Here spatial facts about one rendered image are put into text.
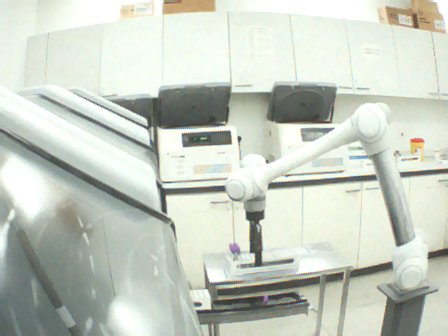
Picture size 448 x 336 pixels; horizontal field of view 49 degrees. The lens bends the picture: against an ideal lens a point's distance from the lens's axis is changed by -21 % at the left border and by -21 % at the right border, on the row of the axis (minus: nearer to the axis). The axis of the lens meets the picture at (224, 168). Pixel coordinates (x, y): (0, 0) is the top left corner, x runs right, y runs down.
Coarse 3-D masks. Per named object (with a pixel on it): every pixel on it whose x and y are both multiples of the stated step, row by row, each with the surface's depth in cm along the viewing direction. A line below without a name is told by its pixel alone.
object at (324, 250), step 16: (208, 256) 268; (224, 256) 267; (304, 256) 258; (320, 256) 255; (336, 256) 251; (208, 272) 243; (224, 272) 242; (272, 272) 238; (288, 272) 236; (304, 272) 234; (320, 272) 234; (208, 288) 274; (320, 288) 281; (320, 304) 281; (320, 320) 283
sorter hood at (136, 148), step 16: (32, 96) 135; (48, 96) 153; (64, 112) 138; (80, 112) 155; (96, 128) 139; (112, 128) 157; (112, 144) 124; (128, 144) 140; (144, 144) 158; (144, 160) 125; (160, 192) 101; (160, 208) 131
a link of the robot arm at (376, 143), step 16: (368, 112) 194; (368, 128) 194; (384, 128) 195; (368, 144) 199; (384, 144) 197; (384, 160) 199; (384, 176) 200; (400, 176) 202; (384, 192) 202; (400, 192) 199; (400, 208) 199; (400, 224) 199; (400, 240) 200; (416, 240) 199; (400, 256) 198; (416, 256) 196; (400, 272) 195; (416, 272) 192
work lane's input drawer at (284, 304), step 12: (216, 300) 207; (228, 300) 208; (240, 300) 209; (252, 300) 209; (276, 300) 207; (288, 300) 205; (300, 300) 201; (204, 312) 196; (216, 312) 197; (228, 312) 196; (240, 312) 197; (252, 312) 197; (264, 312) 198; (276, 312) 199; (288, 312) 199; (300, 312) 200; (204, 324) 196
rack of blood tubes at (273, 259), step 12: (264, 252) 248; (276, 252) 247; (288, 252) 245; (228, 264) 239; (240, 264) 245; (252, 264) 244; (264, 264) 249; (276, 264) 248; (288, 264) 240; (300, 264) 241
